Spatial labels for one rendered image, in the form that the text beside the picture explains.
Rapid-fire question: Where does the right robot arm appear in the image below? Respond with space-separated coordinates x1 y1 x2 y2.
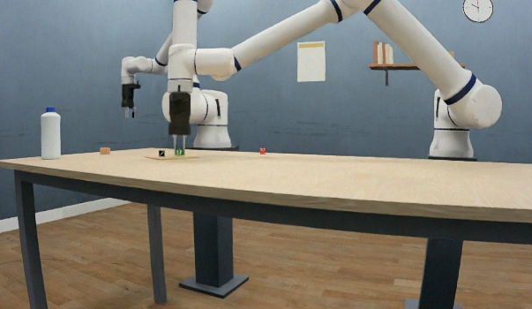
122 0 231 148

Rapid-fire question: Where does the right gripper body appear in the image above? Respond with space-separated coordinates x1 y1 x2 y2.
121 78 140 108

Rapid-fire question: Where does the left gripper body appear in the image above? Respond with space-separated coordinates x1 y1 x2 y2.
168 80 193 135

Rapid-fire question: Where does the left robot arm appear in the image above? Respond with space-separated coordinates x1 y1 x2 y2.
168 0 502 157

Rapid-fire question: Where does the white plastic bottle with blue cap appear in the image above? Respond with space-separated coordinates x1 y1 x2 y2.
41 107 61 160

